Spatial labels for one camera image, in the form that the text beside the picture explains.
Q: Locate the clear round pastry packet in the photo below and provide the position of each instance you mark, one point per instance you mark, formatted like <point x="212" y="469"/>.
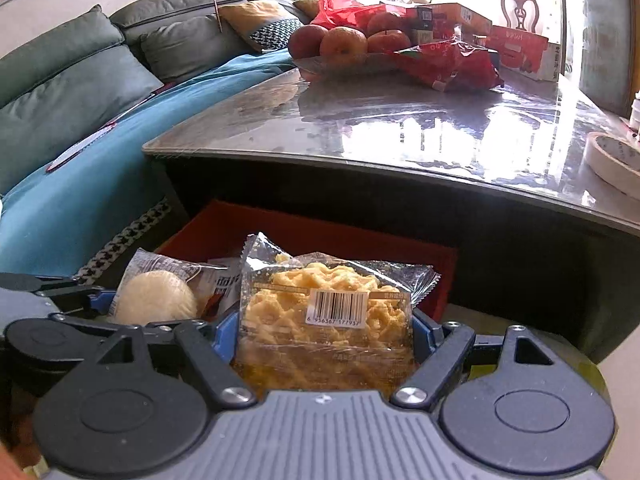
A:
<point x="155" y="295"/>

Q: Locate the red cardboard box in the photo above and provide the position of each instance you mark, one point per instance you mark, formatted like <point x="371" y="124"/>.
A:
<point x="325" y="240"/>

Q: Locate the red gift carton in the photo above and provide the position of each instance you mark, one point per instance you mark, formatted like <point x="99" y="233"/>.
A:
<point x="515" y="50"/>

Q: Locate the grey green sofa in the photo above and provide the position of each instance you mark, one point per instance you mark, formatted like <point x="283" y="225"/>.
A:
<point x="65" y="90"/>

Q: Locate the white black-lettered snack packet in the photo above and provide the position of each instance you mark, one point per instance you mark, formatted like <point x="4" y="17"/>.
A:
<point x="222" y="285"/>

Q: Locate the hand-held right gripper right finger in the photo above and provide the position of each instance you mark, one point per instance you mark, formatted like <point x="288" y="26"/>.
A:
<point x="425" y="335"/>

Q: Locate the red apple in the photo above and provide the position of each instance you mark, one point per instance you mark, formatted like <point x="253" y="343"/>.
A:
<point x="344" y="46"/>
<point x="382" y="22"/>
<point x="306" y="41"/>
<point x="390" y="42"/>

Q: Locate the white tape roll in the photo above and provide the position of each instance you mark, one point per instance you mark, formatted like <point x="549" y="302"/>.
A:
<point x="600" y="160"/>

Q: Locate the red plastic bag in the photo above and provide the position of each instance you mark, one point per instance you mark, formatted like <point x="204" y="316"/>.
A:
<point x="335" y="7"/>

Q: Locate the black thin stick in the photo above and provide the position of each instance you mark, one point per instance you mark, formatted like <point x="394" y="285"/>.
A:
<point x="216" y="5"/>

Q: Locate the grey glass-topped coffee table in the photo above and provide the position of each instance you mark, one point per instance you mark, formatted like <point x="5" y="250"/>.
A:
<point x="400" y="125"/>

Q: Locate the teal sofa cover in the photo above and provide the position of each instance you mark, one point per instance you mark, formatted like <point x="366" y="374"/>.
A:
<point x="100" y="185"/>

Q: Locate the clear yellow noodle cake packet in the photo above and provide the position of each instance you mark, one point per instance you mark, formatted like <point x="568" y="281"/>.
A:
<point x="300" y="340"/>

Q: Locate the red white long stick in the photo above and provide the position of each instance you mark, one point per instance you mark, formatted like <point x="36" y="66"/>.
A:
<point x="100" y="132"/>

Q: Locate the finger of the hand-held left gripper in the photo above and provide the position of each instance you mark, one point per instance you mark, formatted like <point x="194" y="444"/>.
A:
<point x="60" y="287"/>
<point x="110" y="324"/>

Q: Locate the red crinkled snack bag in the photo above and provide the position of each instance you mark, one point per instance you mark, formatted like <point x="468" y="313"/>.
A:
<point x="450" y="65"/>

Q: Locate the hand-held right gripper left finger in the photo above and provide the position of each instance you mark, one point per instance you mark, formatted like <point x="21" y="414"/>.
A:
<point x="227" y="335"/>

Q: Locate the yellow patterned pillow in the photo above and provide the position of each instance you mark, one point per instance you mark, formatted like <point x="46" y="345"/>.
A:
<point x="265" y="27"/>

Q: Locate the small white bottle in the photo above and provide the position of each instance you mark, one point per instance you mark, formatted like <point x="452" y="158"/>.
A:
<point x="635" y="110"/>

